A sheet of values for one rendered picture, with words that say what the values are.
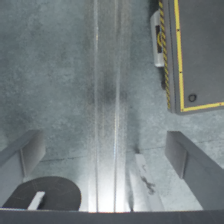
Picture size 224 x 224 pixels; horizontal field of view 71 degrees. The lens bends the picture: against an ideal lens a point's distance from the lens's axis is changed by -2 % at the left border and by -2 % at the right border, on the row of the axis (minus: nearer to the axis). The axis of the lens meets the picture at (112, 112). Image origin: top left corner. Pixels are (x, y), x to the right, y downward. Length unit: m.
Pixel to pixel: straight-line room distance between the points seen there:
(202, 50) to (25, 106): 1.00
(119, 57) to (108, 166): 0.16
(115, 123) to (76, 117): 0.82
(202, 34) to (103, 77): 0.59
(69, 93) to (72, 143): 0.34
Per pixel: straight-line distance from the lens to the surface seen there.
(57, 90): 1.04
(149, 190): 0.79
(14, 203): 1.11
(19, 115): 1.17
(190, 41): 0.74
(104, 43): 0.22
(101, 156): 0.26
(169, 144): 0.16
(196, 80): 0.75
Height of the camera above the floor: 0.98
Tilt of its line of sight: 75 degrees down
